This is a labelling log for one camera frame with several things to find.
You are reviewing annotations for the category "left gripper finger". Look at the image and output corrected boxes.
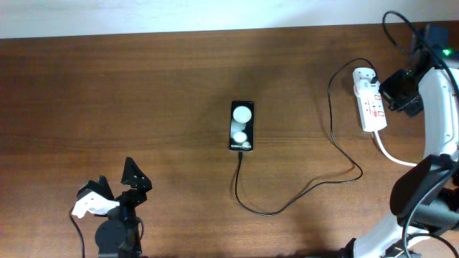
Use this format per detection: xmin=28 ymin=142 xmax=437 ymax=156
xmin=120 ymin=157 xmax=152 ymax=192
xmin=77 ymin=176 xmax=115 ymax=201

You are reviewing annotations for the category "black charger cable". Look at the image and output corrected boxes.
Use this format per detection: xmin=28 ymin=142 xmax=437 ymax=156
xmin=234 ymin=57 xmax=379 ymax=217

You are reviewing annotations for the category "black smartphone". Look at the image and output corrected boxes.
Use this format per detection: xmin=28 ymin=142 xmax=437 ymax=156
xmin=229 ymin=100 xmax=255 ymax=152

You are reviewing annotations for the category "white power strip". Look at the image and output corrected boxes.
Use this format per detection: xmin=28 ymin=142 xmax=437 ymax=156
xmin=352 ymin=67 xmax=387 ymax=133

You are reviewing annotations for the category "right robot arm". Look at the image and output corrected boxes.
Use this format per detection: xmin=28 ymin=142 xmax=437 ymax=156
xmin=339 ymin=25 xmax=458 ymax=257

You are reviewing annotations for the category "white USB charger plug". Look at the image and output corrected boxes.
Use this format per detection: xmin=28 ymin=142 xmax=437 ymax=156
xmin=354 ymin=80 xmax=380 ymax=97

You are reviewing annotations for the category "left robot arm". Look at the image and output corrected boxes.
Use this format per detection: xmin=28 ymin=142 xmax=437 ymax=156
xmin=70 ymin=157 xmax=152 ymax=257

